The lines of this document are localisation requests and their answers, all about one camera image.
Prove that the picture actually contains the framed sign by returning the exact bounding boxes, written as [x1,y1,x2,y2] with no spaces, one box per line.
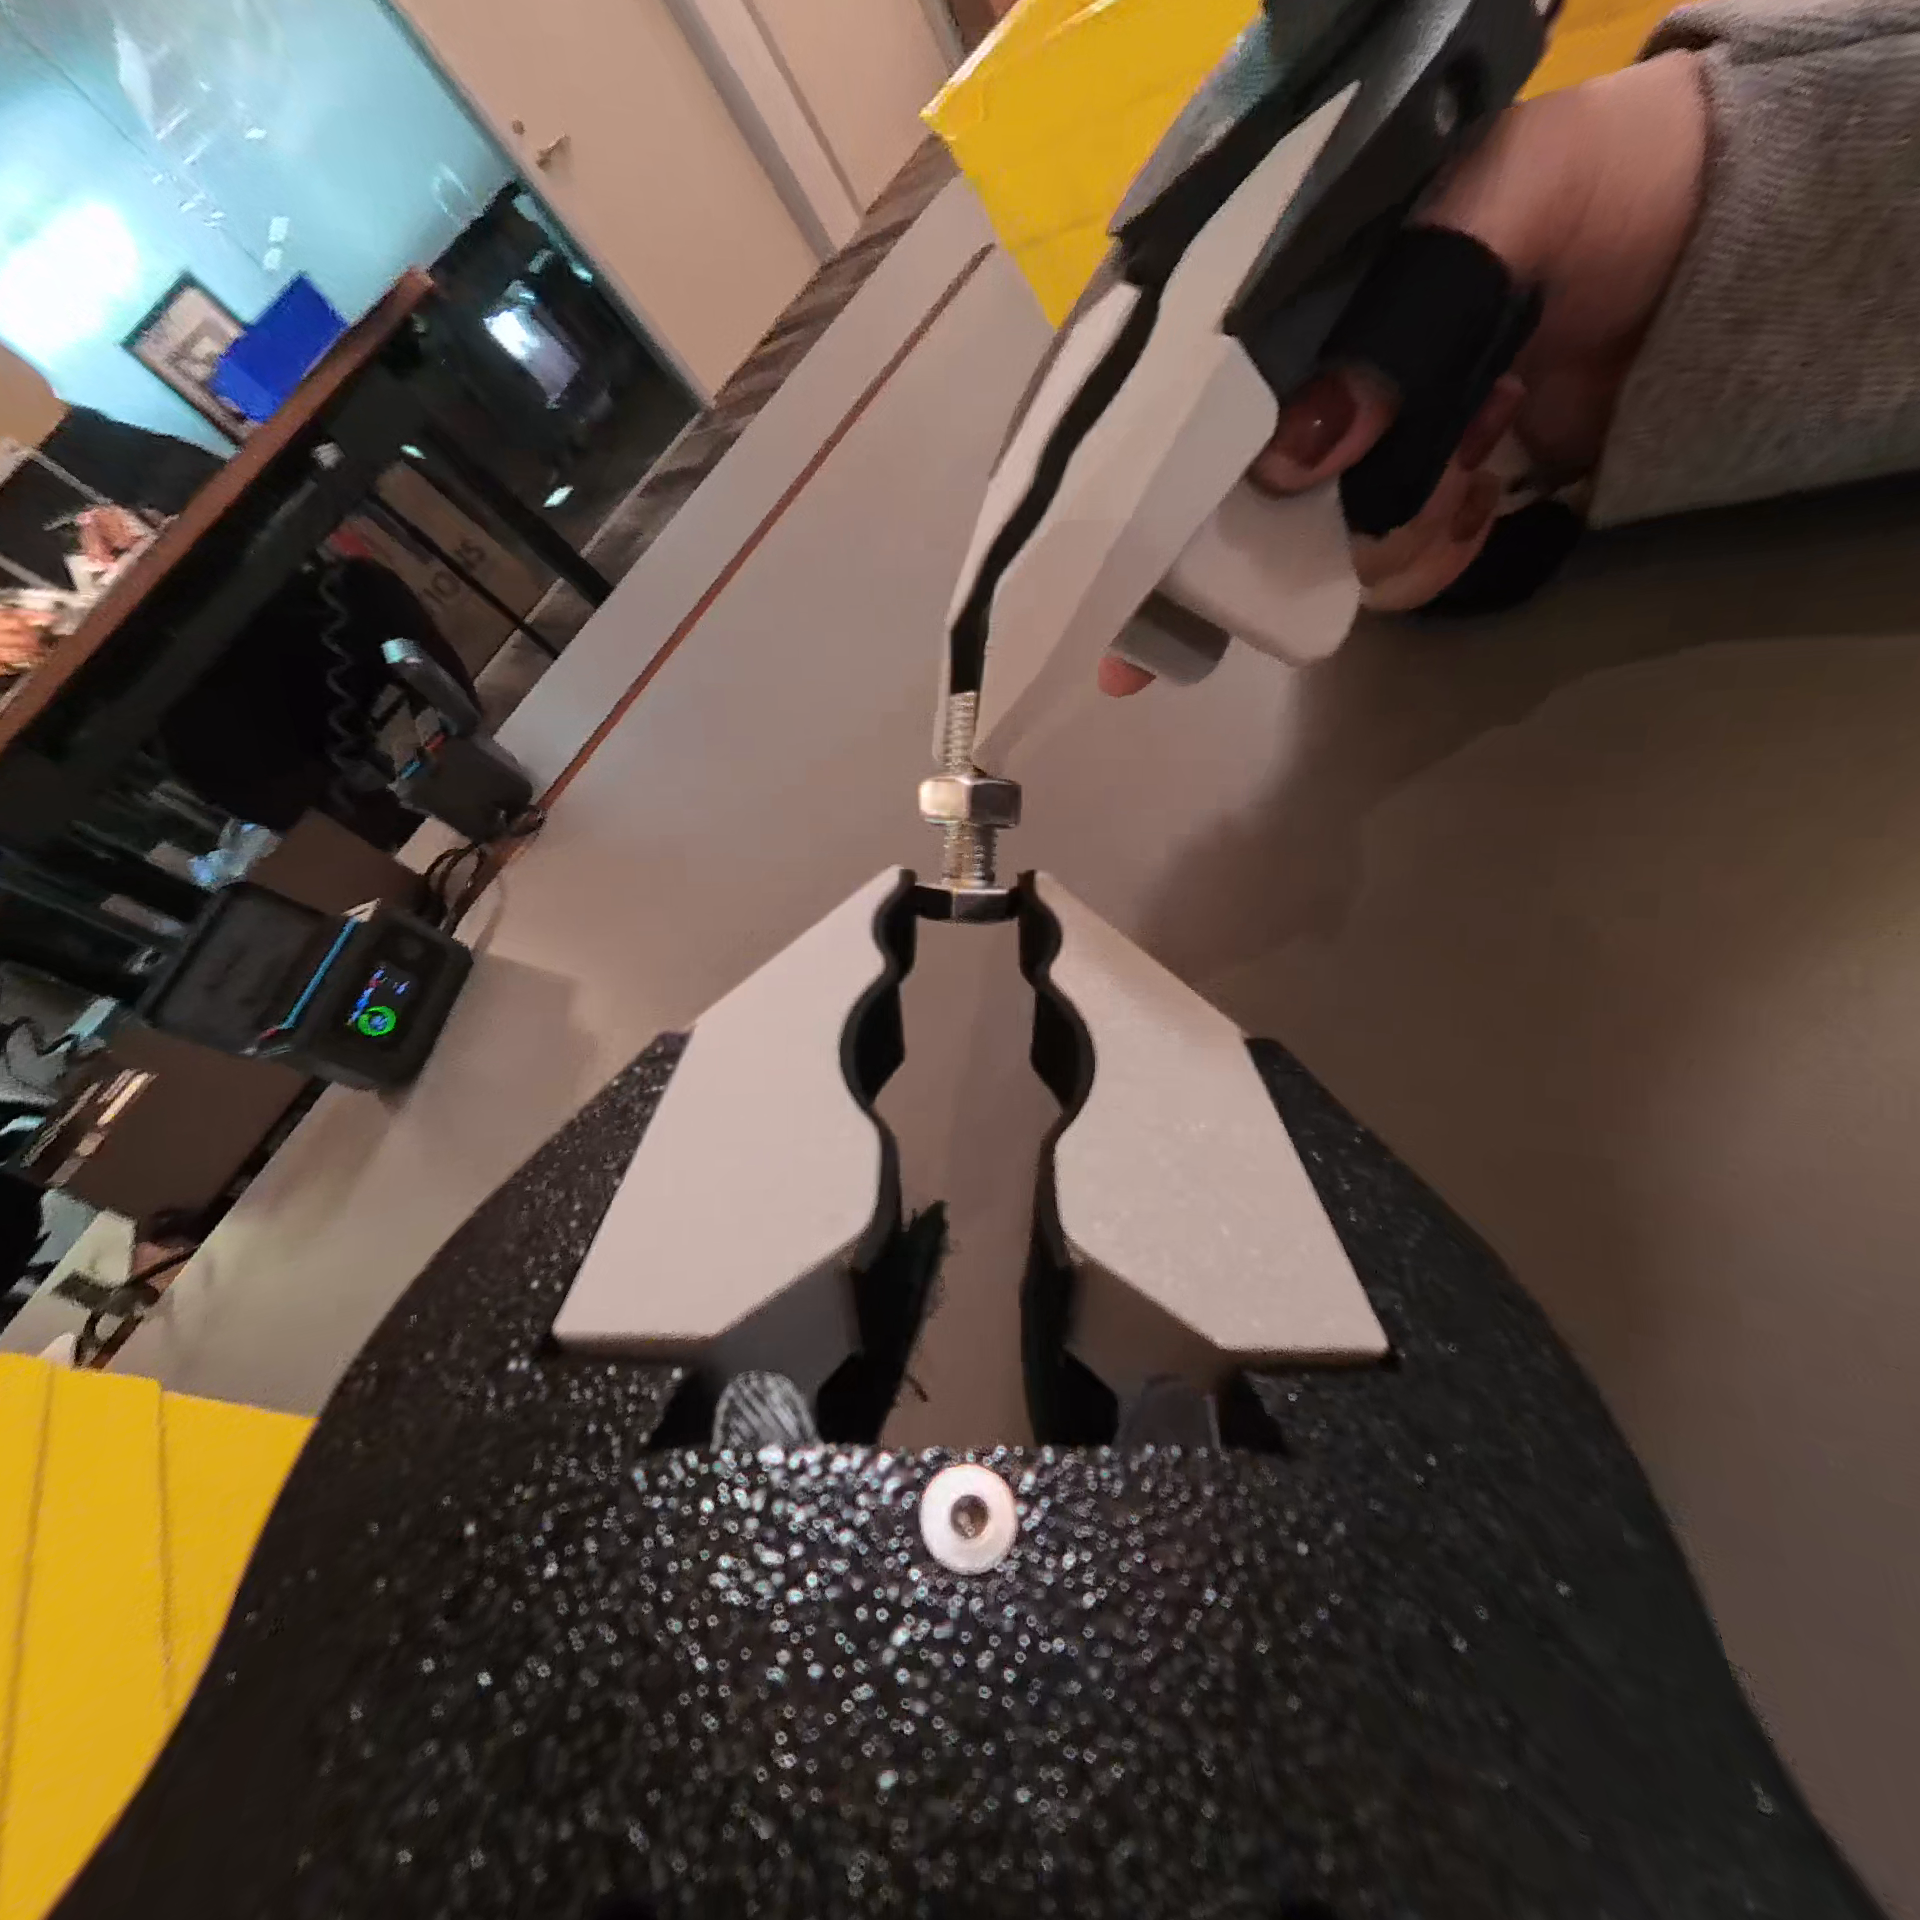
[118,275,249,405]

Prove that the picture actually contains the person's right forearm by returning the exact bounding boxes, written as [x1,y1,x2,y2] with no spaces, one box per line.
[1581,0,1920,528]

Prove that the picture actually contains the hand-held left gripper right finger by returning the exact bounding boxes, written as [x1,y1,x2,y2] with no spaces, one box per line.
[1009,865,1391,1450]

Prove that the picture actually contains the black office chair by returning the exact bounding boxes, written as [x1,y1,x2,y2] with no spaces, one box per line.
[157,557,490,841]

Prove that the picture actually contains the black cable bundle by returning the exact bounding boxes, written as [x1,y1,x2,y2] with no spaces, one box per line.
[423,810,543,935]

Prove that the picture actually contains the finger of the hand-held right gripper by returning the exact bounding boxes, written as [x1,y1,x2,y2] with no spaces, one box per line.
[967,79,1365,765]
[943,275,1164,706]

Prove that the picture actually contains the grey blue handheld device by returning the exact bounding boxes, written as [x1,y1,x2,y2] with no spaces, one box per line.
[378,639,540,846]

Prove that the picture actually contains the blue plastic bin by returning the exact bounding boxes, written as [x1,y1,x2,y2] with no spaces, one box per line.
[209,270,354,426]

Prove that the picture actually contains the white door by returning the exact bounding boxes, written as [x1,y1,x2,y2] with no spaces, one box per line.
[381,0,842,405]

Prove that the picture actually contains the printed cardboard box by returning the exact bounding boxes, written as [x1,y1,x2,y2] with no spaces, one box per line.
[369,464,519,641]

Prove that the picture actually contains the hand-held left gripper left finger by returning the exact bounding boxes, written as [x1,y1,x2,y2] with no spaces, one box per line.
[548,865,956,1450]

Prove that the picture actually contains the black portable power station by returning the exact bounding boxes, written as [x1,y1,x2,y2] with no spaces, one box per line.
[137,882,476,1094]

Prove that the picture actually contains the silver hex bolt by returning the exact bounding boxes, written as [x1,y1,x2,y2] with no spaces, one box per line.
[914,690,1029,923]

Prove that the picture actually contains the person's right hand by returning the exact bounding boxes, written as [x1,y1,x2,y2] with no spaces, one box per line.
[1098,54,1715,702]

